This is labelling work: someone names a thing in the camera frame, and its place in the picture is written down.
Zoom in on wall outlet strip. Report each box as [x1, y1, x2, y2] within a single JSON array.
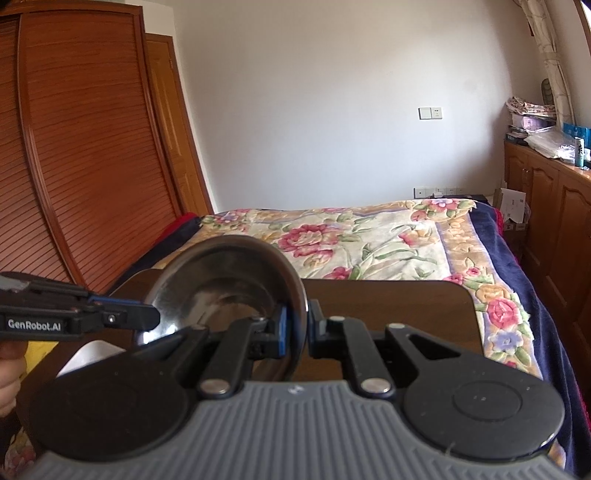
[[413, 187, 466, 199]]

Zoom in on clear plastic bag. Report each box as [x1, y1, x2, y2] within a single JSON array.
[[525, 127, 575, 163]]

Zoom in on wooden low cabinet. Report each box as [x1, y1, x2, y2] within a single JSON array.
[[505, 142, 590, 371]]

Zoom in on stack of folded cloths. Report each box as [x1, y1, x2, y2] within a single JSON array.
[[505, 96, 557, 144]]

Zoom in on white paper box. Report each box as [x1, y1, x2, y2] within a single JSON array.
[[493, 188, 530, 231]]

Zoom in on blue tube bottle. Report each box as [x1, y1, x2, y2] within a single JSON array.
[[574, 137, 585, 168]]

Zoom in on large steel bowl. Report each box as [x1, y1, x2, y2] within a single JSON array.
[[135, 235, 308, 381]]

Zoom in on yellow plush toy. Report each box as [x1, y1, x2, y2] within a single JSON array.
[[24, 341, 58, 375]]

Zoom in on red and navy pillows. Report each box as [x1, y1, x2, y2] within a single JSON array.
[[129, 213, 201, 274]]

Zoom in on floral square plate back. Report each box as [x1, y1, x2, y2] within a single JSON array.
[[57, 340, 124, 377]]

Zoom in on wooden louvered wardrobe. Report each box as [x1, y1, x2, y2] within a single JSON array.
[[1, 1, 212, 292]]

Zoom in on patterned curtain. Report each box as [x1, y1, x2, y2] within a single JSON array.
[[518, 0, 575, 126]]

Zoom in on person left hand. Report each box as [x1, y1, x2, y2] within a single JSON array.
[[0, 341, 28, 418]]

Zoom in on floral bedspread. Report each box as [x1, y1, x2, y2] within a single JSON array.
[[3, 200, 590, 479]]

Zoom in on wall light switch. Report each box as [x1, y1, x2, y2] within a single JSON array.
[[419, 107, 443, 120]]

